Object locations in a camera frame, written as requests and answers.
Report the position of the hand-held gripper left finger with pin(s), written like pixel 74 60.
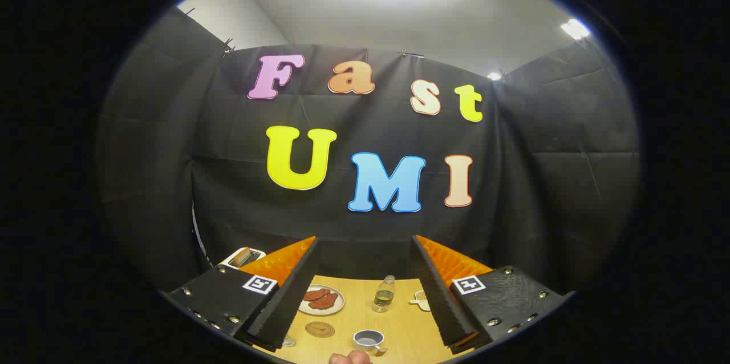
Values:
pixel 293 301

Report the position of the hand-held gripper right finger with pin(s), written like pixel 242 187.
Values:
pixel 442 301

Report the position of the round cork coaster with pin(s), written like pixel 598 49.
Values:
pixel 319 329

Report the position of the clear plastic water bottle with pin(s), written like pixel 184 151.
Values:
pixel 385 294

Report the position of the white divided snack dish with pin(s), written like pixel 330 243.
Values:
pixel 421 298

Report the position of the red dried meat slice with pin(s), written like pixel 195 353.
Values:
pixel 325 302
pixel 315 294

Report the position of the white round plate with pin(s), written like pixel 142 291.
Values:
pixel 336 308

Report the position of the wooden table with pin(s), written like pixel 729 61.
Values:
pixel 399 330

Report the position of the cream toaster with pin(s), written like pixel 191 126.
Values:
pixel 258 252

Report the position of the toasted bread slice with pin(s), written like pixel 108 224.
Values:
pixel 243 254

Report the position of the small ceiling light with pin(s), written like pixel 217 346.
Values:
pixel 494 75
pixel 575 28

